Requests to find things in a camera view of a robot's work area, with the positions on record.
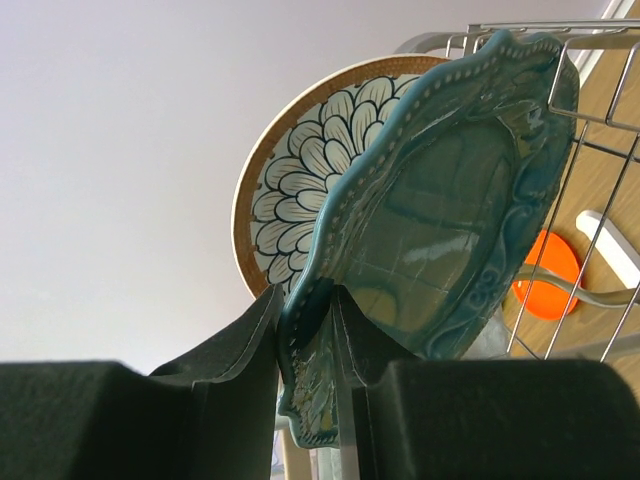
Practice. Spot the metal dish rack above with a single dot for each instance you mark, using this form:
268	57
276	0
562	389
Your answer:
603	176

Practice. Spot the white clothes rack frame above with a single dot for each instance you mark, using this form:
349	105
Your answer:
619	254

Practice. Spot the teal scalloped plate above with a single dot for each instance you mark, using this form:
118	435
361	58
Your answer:
428	228

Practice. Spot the large floral ceramic plate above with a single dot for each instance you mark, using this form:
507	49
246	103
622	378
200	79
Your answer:
301	155

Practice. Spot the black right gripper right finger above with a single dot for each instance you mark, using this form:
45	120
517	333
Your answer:
401	417

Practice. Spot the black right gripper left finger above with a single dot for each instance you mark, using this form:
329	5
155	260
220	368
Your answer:
207	414

